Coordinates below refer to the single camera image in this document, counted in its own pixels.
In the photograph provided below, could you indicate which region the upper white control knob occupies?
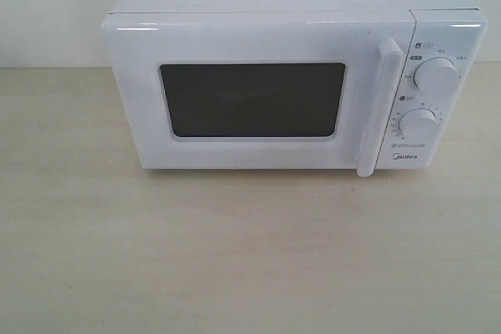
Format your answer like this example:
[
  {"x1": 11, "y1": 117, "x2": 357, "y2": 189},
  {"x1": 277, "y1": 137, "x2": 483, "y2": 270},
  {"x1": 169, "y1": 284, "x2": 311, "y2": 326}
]
[{"x1": 413, "y1": 57, "x2": 459, "y2": 95}]

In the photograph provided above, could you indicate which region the white microwave oven body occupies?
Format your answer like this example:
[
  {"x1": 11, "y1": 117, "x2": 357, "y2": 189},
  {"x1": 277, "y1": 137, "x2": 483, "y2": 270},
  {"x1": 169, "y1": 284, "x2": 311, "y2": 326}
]
[{"x1": 106, "y1": 0, "x2": 486, "y2": 170}]

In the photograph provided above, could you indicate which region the white microwave door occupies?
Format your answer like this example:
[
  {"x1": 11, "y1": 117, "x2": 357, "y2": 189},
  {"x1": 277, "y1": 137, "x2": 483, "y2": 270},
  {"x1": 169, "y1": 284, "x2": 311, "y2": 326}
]
[{"x1": 103, "y1": 11, "x2": 416, "y2": 177}]

